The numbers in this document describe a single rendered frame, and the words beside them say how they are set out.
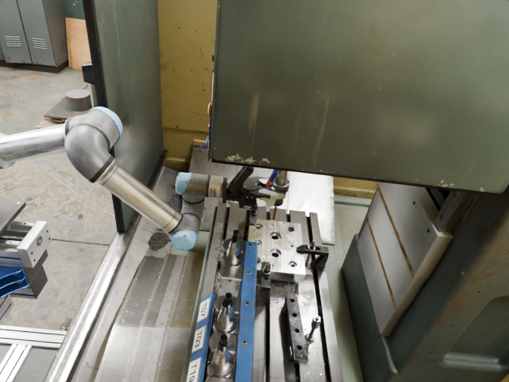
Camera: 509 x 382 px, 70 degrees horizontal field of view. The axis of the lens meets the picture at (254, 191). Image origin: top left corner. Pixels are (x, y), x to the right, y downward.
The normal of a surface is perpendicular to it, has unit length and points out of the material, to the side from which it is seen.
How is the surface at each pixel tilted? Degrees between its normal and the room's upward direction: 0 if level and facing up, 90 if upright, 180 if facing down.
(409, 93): 90
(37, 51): 90
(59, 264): 0
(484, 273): 90
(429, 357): 90
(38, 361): 0
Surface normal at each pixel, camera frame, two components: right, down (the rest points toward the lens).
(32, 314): 0.11, -0.79
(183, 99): -0.04, 0.60
